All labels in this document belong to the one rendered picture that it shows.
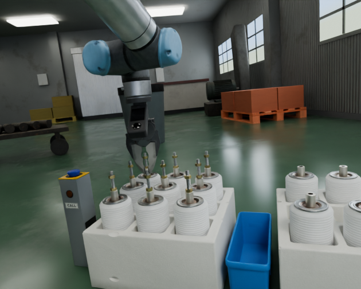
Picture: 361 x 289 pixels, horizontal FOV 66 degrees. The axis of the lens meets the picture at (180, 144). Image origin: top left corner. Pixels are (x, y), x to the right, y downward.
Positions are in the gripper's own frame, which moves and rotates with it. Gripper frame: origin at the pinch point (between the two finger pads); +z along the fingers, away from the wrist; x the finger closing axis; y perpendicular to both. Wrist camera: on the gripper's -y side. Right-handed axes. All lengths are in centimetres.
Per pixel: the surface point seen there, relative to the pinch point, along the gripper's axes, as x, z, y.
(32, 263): 46, 34, 17
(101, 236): 14.6, 17.3, -2.3
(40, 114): 406, 5, 832
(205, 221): -14.6, 13.8, -6.9
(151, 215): -0.2, 11.9, -4.3
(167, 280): -2.9, 28.6, -8.8
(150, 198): -0.3, 8.4, -0.6
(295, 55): -236, -64, 415
